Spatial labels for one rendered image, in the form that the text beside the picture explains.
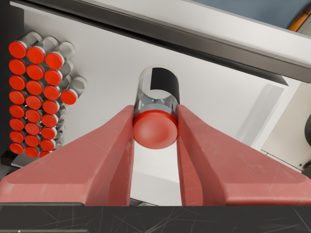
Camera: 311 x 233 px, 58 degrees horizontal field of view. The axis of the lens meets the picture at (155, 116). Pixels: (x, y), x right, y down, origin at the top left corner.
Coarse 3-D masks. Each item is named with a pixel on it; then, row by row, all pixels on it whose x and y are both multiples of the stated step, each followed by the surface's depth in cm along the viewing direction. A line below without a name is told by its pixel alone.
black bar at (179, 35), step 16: (32, 0) 33; (48, 0) 33; (64, 0) 33; (80, 0) 33; (80, 16) 34; (96, 16) 33; (112, 16) 33; (128, 16) 33; (144, 16) 34; (144, 32) 34; (160, 32) 33; (176, 32) 33; (192, 32) 34; (192, 48) 34; (208, 48) 34; (224, 48) 34; (240, 48) 33; (256, 64) 34; (272, 64) 34; (288, 64) 34; (304, 64) 35; (304, 80) 35
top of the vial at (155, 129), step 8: (144, 112) 12; (152, 112) 11; (160, 112) 11; (136, 120) 12; (144, 120) 12; (152, 120) 12; (160, 120) 12; (168, 120) 12; (176, 120) 12; (136, 128) 12; (144, 128) 12; (152, 128) 12; (160, 128) 12; (168, 128) 12; (176, 128) 12; (136, 136) 12; (144, 136) 12; (152, 136) 12; (160, 136) 12; (168, 136) 12; (176, 136) 12; (144, 144) 12; (152, 144) 12; (160, 144) 12; (168, 144) 12
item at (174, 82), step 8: (152, 72) 14; (160, 72) 14; (168, 72) 14; (152, 80) 13; (160, 80) 13; (168, 80) 14; (176, 80) 15; (152, 88) 13; (160, 88) 13; (168, 88) 13; (176, 88) 14; (176, 96) 13
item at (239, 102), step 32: (64, 32) 36; (96, 32) 36; (128, 32) 34; (96, 64) 38; (128, 64) 38; (192, 64) 37; (224, 64) 34; (96, 96) 41; (128, 96) 40; (192, 96) 39; (224, 96) 39; (256, 96) 38; (96, 128) 44; (224, 128) 42; (256, 128) 38; (32, 160) 47; (160, 160) 46; (160, 192) 49
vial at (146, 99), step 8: (160, 64) 15; (144, 72) 15; (144, 80) 14; (144, 88) 13; (136, 96) 14; (144, 96) 13; (152, 96) 12; (160, 96) 12; (168, 96) 13; (136, 104) 13; (144, 104) 13; (152, 104) 12; (160, 104) 12; (168, 104) 13; (176, 104) 13; (136, 112) 13; (168, 112) 12; (176, 112) 13
